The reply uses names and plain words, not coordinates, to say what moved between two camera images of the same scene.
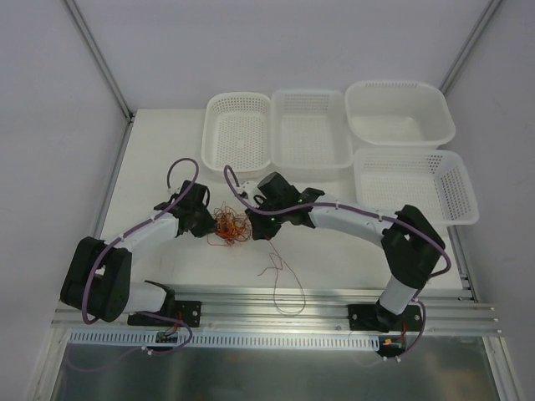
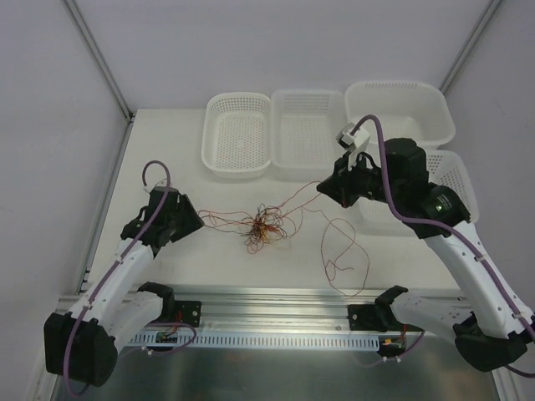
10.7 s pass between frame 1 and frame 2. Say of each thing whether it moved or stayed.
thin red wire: moved
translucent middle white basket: stayed
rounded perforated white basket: stayed
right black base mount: stayed
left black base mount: stayed
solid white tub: stayed
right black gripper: moved
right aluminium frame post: stayed
